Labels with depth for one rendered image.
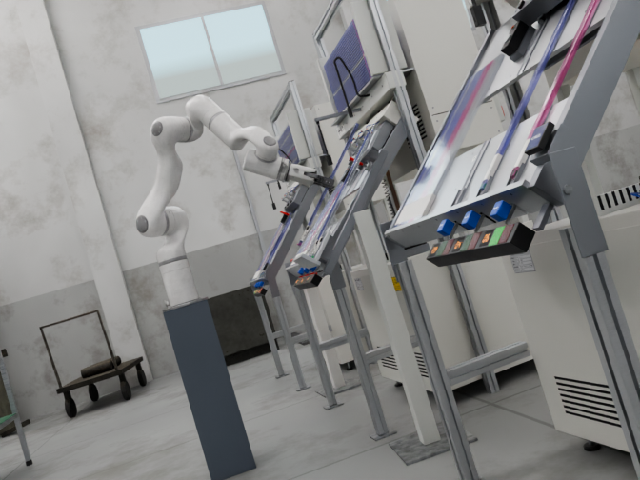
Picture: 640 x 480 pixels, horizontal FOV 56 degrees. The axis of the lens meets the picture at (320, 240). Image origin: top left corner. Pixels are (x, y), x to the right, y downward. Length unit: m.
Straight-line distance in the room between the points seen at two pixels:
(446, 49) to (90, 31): 5.92
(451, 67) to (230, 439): 1.81
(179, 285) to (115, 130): 5.30
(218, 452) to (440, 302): 1.07
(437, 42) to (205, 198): 5.07
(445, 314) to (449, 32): 1.22
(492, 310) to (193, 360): 1.24
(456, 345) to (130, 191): 5.54
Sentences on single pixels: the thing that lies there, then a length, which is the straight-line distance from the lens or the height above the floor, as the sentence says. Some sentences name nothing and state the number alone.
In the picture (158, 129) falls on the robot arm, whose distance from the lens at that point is 2.42.
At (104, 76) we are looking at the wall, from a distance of 7.90.
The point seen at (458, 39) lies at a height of 1.46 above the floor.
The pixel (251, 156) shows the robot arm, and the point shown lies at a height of 1.14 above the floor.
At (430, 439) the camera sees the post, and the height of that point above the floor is 0.02.
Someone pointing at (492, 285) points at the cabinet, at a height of 0.41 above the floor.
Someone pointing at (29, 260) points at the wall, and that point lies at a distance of 7.61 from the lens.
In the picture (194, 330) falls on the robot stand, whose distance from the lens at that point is 2.49.
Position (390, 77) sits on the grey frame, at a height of 1.35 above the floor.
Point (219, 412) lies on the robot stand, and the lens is 2.52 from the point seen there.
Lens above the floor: 0.70
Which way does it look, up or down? 2 degrees up
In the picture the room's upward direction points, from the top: 17 degrees counter-clockwise
